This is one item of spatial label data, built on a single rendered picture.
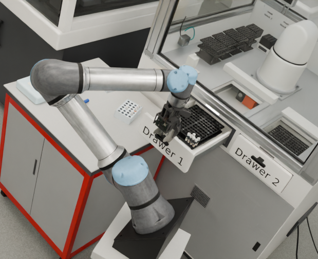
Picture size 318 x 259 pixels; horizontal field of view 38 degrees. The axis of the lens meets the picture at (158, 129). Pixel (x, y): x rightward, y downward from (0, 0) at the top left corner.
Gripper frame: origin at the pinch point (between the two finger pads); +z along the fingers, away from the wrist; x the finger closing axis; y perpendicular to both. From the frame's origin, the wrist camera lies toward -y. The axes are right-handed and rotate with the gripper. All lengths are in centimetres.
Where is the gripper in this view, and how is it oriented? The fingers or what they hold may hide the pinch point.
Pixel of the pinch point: (164, 138)
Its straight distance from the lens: 191.1
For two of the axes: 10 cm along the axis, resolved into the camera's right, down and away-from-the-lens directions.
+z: -2.9, 7.3, 6.2
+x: 7.0, 6.0, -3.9
